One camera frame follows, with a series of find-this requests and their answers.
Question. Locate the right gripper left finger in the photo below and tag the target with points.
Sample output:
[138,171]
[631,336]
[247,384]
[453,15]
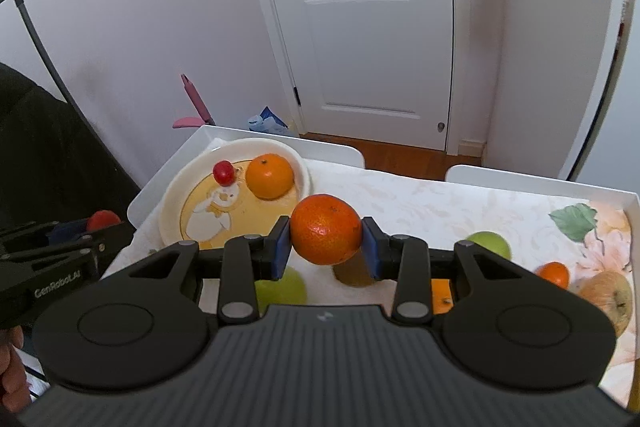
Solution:
[237,266]

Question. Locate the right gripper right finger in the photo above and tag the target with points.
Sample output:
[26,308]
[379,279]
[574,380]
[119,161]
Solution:
[481,283]

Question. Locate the red cherry tomato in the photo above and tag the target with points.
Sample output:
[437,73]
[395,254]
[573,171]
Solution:
[224,173]
[102,219]

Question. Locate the large orange tangerine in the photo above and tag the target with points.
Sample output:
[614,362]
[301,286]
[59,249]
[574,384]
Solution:
[325,230]

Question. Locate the yellowish russet apple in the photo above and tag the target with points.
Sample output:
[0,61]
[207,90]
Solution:
[610,292]

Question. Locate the person left hand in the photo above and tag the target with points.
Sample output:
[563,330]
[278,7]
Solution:
[15,392]

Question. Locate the orange with stem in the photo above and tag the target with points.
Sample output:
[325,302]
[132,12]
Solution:
[441,296]

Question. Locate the brown kiwi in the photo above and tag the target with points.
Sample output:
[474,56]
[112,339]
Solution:
[353,272]

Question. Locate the green apple left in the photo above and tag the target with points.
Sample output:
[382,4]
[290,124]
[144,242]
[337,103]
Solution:
[289,290]

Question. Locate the green apple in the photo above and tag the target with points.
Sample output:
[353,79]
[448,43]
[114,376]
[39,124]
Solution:
[492,242]
[289,290]

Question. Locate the green apple right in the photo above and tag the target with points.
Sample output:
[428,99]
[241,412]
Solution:
[492,242]

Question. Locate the orange in plate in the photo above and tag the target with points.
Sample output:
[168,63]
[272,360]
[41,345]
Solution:
[269,176]

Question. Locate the small orange kumquat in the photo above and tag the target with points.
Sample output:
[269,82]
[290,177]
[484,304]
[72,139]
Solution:
[555,273]

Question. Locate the blue plastic bag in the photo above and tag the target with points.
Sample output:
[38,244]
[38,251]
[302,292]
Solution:
[268,122]

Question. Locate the floral white cloth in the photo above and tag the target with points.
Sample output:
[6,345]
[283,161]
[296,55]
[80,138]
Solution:
[472,199]

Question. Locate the white panel door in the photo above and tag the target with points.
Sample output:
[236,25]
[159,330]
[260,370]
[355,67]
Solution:
[380,70]

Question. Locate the black stand pole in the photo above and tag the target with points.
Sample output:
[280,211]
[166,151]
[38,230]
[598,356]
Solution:
[68,97]

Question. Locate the white cabinet side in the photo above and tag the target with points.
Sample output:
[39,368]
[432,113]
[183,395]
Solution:
[605,151]

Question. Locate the pink broom handle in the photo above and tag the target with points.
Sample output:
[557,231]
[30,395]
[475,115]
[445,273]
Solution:
[203,118]

